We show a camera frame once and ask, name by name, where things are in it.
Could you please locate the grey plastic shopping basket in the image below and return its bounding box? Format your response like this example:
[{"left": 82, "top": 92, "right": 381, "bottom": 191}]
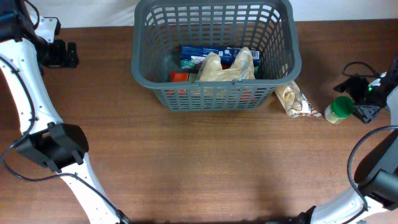
[{"left": 131, "top": 0, "right": 302, "bottom": 111}]

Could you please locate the green lid glass jar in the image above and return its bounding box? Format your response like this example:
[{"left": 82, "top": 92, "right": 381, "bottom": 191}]
[{"left": 324, "top": 96, "right": 354, "bottom": 124}]

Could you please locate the blue tissue pack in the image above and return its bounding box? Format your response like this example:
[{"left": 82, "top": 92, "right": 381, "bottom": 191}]
[{"left": 179, "top": 45, "right": 261, "bottom": 71}]

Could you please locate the orange spaghetti packet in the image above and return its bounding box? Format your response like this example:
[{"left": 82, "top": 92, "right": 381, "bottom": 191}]
[{"left": 167, "top": 70, "right": 259, "bottom": 103}]

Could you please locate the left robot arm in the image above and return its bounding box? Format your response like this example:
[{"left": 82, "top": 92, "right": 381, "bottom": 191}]
[{"left": 1, "top": 0, "right": 130, "bottom": 223}]

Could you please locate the beige snack bag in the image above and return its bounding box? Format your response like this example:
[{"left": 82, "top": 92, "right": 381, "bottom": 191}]
[{"left": 274, "top": 81, "right": 322, "bottom": 118}]

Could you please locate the white grain bag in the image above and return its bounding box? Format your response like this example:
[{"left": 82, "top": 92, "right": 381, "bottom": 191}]
[{"left": 196, "top": 47, "right": 256, "bottom": 82}]

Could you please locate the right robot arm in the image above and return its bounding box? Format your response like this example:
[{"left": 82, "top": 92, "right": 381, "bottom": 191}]
[{"left": 289, "top": 60, "right": 397, "bottom": 224}]

